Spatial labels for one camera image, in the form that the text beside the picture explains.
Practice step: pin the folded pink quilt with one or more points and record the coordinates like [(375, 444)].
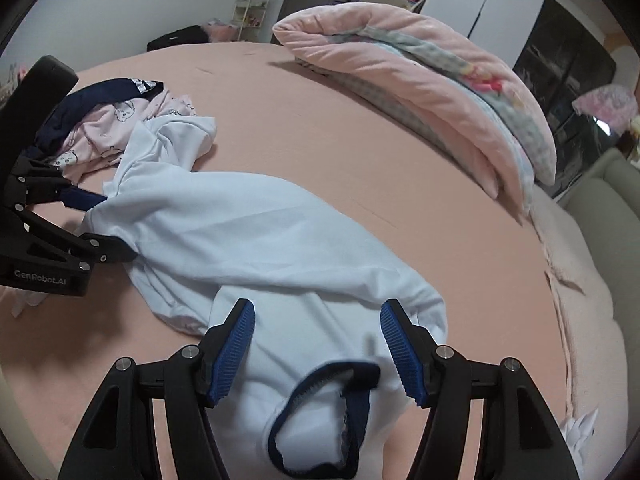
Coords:
[(400, 55)]

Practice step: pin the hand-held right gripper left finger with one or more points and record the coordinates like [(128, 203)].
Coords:
[(232, 350)]

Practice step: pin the white shirt with navy trim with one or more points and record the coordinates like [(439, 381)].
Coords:
[(260, 240)]

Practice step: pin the black backpack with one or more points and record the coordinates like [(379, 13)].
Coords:
[(175, 37)]

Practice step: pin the pink bed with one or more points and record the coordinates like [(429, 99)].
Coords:
[(350, 125)]

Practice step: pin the dark glass cabinet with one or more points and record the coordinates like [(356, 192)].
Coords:
[(565, 40)]

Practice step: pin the white wardrobe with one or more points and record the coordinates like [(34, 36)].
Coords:
[(480, 0)]

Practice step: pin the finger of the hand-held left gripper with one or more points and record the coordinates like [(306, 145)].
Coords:
[(100, 250), (45, 192)]

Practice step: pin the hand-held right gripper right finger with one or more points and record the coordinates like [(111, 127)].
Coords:
[(402, 355)]

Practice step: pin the pink printed pajama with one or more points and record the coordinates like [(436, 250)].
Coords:
[(110, 130)]

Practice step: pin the pink bag pile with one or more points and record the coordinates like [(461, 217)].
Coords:
[(220, 30)]

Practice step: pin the grey-green padded headboard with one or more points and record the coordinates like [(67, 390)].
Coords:
[(610, 195)]

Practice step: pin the white shelf rack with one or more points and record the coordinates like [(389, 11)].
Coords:
[(252, 5)]

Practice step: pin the navy pleated skirt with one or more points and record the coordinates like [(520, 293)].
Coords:
[(90, 105)]

